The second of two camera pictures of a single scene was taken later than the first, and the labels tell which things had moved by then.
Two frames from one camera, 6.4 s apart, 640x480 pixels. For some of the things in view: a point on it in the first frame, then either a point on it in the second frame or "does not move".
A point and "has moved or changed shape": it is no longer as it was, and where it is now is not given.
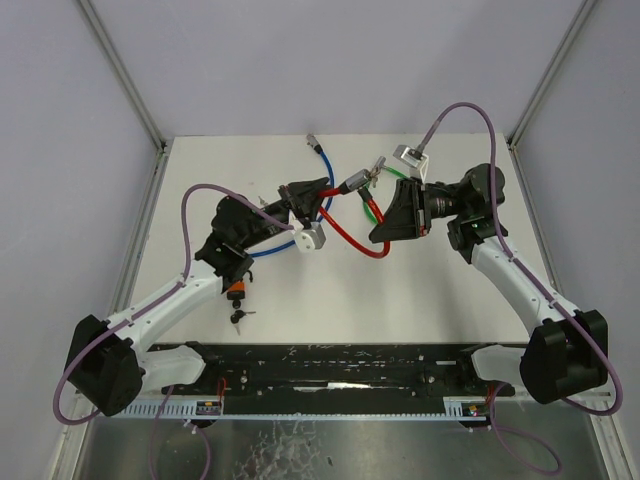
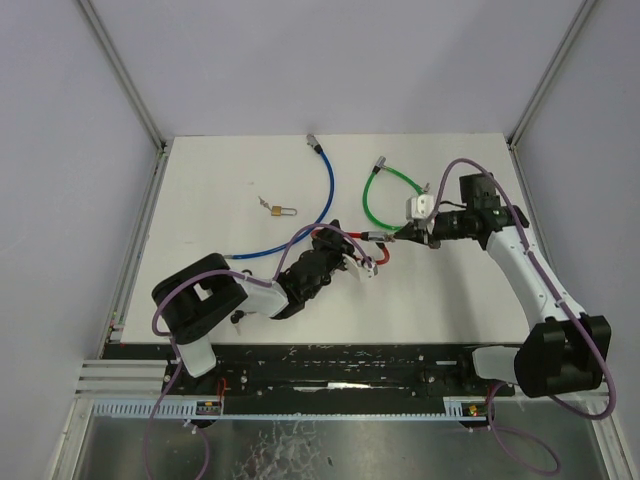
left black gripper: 291,198 → 331,245
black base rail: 336,380 does not move
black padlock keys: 238,315 does not move
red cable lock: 359,181 has moved or changed shape
